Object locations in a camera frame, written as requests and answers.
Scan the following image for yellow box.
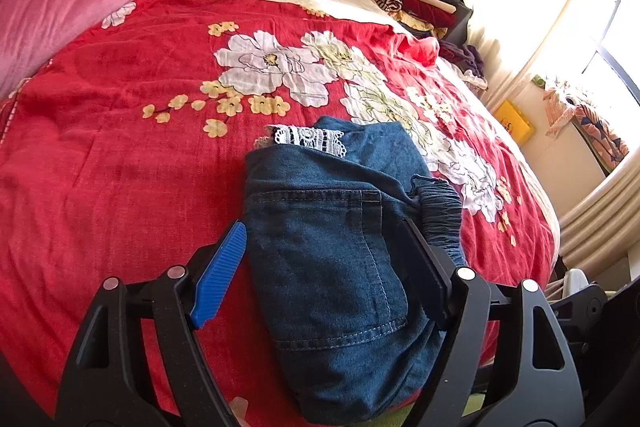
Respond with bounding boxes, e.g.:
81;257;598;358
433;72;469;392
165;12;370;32
492;99;533;146

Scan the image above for blue jeans with lace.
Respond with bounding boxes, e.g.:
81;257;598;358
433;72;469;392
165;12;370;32
242;116;463;425

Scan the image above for white electric fan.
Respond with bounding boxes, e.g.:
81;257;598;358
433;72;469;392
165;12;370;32
547;268;587;304

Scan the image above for red floral bedspread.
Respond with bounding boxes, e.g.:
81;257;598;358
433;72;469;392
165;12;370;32
0;0;561;427

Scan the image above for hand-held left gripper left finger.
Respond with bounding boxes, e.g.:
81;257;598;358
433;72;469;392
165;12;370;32
55;221;248;427

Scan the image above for window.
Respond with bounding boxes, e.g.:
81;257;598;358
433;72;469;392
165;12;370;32
575;0;640;108

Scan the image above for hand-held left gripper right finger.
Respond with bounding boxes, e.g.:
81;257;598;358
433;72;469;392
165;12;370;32
392;218;586;427

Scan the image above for purple clothing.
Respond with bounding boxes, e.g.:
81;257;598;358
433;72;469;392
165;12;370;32
435;42;487;82

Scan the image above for patterned cloth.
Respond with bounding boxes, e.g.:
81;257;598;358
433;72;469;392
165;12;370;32
542;77;631;178

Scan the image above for green clothing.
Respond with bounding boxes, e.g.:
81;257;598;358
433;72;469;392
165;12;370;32
367;399;418;427

